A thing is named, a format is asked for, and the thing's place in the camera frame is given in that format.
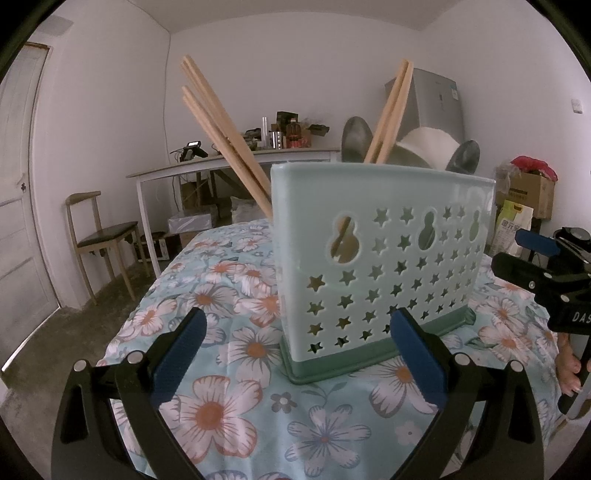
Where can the brown cardboard box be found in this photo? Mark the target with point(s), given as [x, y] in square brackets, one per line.
[531, 194]

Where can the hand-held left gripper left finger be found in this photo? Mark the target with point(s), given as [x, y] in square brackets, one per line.
[180, 355]

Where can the clear plastic tube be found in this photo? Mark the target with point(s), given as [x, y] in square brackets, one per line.
[265, 129]

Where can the grey refrigerator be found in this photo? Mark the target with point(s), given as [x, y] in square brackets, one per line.
[438, 101]

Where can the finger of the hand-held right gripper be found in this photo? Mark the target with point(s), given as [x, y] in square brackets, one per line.
[517, 270]
[535, 242]

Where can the white door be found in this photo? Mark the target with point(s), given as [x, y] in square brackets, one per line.
[23, 184]

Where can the white wall outlet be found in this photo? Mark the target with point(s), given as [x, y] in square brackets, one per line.
[577, 105]

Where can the bundle of wooden chopsticks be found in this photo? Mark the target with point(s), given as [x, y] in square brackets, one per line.
[233, 143]

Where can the white pillow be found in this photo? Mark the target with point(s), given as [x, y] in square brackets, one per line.
[244, 210]

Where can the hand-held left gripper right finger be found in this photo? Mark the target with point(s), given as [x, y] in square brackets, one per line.
[418, 355]

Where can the white table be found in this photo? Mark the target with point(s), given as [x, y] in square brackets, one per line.
[221, 161]

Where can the steel cup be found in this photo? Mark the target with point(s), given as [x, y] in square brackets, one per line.
[275, 141]

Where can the large steel ladle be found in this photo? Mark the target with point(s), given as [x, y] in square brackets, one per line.
[356, 138]

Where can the yellow white sack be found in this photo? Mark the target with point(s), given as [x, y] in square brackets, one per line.
[512, 226]

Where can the red bag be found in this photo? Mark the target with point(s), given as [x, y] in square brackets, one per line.
[535, 165]

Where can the wooden chair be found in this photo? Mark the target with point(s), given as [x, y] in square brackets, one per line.
[108, 230]

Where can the plastic-wrapped cardboard box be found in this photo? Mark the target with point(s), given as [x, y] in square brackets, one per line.
[191, 221]

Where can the small brown box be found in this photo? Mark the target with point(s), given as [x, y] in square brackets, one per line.
[287, 116]

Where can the floral blanket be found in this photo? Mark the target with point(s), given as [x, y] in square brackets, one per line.
[231, 415]

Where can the person's right hand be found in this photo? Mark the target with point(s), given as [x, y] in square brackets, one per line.
[568, 364]

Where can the red labelled bottle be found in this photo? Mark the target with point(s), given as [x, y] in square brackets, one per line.
[295, 136]

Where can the green plastic utensil basket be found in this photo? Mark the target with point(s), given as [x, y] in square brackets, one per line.
[300, 194]

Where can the black handheld device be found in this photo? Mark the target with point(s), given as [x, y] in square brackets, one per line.
[191, 150]
[251, 138]

